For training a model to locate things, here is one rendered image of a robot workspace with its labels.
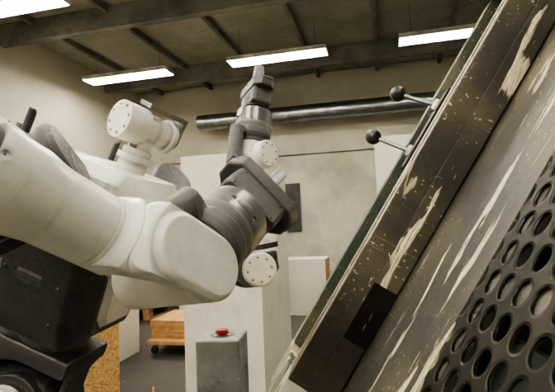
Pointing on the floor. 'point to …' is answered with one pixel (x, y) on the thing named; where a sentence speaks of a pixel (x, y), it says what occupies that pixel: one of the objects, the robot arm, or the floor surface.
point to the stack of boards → (156, 313)
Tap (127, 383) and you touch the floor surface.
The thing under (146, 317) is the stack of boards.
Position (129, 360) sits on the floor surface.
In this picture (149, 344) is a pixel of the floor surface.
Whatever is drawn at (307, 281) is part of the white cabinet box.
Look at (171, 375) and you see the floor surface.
